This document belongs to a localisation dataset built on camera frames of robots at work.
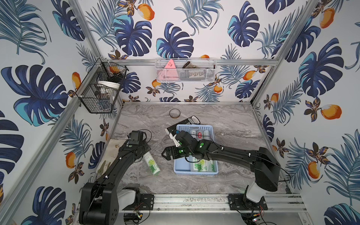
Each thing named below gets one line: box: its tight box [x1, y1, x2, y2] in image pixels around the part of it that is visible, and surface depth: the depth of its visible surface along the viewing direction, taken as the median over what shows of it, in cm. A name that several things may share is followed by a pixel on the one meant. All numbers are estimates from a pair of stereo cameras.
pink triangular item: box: [157, 59, 180, 82], surface depth 92 cm
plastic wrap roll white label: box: [143, 151, 161, 176], surface depth 81 cm
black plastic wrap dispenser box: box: [165, 115, 201, 135], surface depth 110 cm
